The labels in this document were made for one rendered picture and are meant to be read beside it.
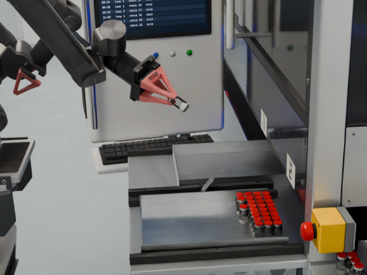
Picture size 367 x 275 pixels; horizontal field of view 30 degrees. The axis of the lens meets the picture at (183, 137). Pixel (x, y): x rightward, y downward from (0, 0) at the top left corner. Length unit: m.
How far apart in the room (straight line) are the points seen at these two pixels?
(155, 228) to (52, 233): 1.90
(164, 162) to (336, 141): 0.76
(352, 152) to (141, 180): 0.71
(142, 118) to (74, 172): 1.82
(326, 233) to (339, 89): 0.30
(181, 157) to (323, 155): 0.73
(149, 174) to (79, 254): 1.41
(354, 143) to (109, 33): 0.57
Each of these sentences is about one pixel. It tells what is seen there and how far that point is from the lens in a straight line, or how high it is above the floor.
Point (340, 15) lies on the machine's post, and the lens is 1.39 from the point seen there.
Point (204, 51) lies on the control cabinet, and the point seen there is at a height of 1.11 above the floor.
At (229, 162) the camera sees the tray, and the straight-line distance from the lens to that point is 2.07.
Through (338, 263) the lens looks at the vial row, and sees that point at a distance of 1.54.
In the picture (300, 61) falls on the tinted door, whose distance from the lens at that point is 1.59.
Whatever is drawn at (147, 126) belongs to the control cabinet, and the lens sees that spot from 2.46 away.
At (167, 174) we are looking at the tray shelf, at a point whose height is 0.88.
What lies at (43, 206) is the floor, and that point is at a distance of 3.85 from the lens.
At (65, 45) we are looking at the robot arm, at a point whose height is 1.38.
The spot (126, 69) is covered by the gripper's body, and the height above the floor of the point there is 1.30.
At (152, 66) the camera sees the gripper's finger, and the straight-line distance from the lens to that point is 1.52.
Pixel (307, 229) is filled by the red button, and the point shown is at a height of 1.01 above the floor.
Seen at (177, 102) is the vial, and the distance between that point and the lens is 1.50.
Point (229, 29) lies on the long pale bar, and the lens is 2.14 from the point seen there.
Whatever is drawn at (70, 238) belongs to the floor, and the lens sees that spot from 3.50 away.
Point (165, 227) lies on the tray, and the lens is 1.71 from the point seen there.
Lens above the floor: 1.71
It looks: 22 degrees down
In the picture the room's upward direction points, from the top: 2 degrees counter-clockwise
